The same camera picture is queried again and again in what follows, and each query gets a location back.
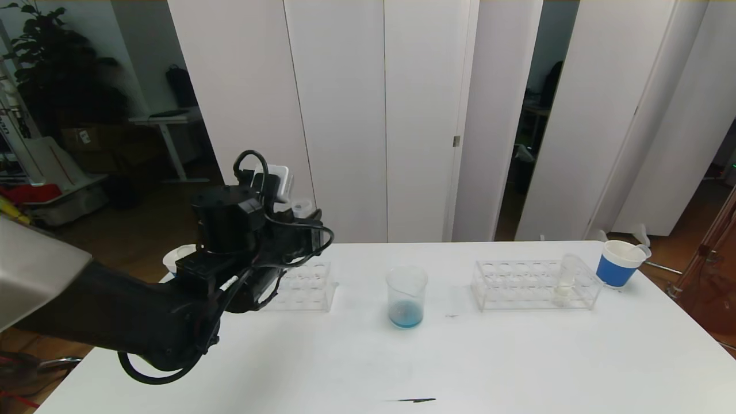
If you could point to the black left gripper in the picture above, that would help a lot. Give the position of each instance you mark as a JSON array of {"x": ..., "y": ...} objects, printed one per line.
[{"x": 306, "y": 220}]

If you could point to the red pigment test tube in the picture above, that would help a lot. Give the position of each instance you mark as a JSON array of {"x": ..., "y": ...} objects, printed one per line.
[
  {"x": 302, "y": 206},
  {"x": 640, "y": 251}
]

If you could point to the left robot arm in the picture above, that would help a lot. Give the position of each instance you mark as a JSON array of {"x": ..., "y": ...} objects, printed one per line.
[{"x": 144, "y": 310}]

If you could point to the clear acrylic test tube rack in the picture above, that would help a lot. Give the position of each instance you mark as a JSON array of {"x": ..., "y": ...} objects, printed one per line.
[
  {"x": 307, "y": 287},
  {"x": 529, "y": 284}
]

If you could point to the clear glass beaker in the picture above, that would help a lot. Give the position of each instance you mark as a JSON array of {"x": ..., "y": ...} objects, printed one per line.
[{"x": 406, "y": 315}]

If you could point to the pale yellow pigment test tube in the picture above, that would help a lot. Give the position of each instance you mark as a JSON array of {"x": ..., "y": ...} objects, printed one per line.
[{"x": 562, "y": 293}]

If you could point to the white folding partition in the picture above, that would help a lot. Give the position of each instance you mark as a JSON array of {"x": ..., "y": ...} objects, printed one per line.
[
  {"x": 345, "y": 115},
  {"x": 598, "y": 115}
]

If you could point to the white blue paper cup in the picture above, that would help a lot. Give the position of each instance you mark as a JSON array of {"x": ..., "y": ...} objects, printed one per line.
[
  {"x": 613, "y": 271},
  {"x": 172, "y": 256}
]

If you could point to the white office desk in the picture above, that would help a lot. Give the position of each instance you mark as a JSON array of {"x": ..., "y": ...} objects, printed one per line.
[{"x": 167, "y": 120}]

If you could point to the black backpack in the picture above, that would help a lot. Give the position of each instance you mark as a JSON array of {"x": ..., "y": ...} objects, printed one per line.
[{"x": 182, "y": 89}]

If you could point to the brown cardboard box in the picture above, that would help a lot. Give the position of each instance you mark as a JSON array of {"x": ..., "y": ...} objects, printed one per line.
[{"x": 86, "y": 138}]

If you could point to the white machine with column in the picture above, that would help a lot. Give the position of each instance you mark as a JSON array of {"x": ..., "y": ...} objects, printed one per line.
[{"x": 57, "y": 167}]

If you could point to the red flat item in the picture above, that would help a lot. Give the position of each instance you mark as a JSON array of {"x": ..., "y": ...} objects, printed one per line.
[{"x": 34, "y": 194}]

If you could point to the grey metal floor leg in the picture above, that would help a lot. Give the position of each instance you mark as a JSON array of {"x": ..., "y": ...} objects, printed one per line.
[{"x": 57, "y": 363}]

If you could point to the dark green potted plant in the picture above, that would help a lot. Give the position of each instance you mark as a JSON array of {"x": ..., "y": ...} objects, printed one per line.
[{"x": 57, "y": 75}]

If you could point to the yellow black tool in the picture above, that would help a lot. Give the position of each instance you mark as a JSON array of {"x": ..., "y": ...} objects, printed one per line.
[{"x": 11, "y": 210}]

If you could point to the silver metal rod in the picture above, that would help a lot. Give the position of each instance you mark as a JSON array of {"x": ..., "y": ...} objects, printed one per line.
[{"x": 661, "y": 267}]

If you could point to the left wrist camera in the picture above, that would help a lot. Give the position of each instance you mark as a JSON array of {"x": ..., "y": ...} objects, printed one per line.
[{"x": 275, "y": 181}]

